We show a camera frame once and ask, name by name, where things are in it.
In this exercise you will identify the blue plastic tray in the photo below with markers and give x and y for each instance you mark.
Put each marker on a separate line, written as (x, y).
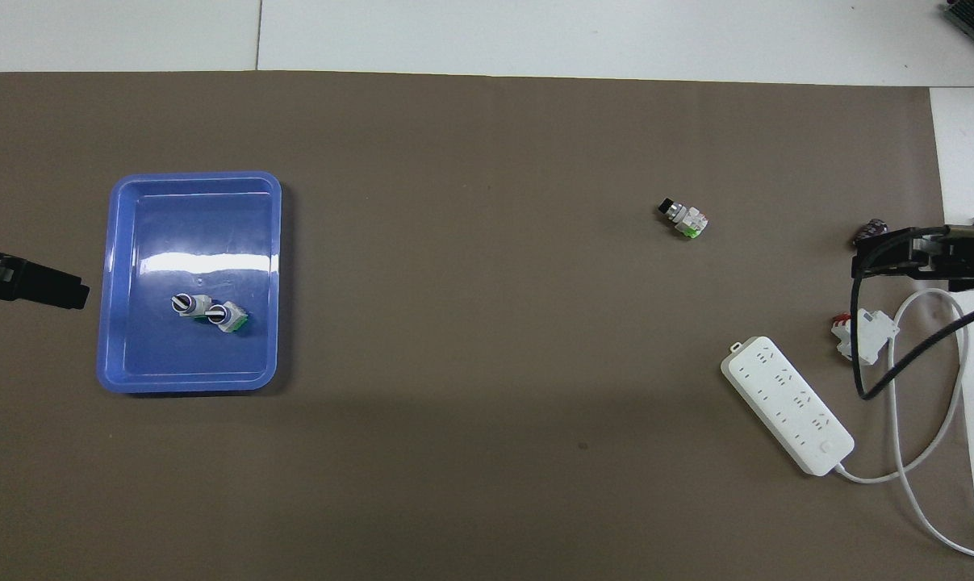
(212, 218)

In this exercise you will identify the brown table mat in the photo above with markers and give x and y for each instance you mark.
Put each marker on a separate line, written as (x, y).
(486, 323)

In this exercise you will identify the white power strip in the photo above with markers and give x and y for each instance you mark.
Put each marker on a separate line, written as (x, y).
(789, 407)

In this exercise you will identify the white red circuit breaker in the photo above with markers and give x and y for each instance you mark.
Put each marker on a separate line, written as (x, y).
(874, 331)

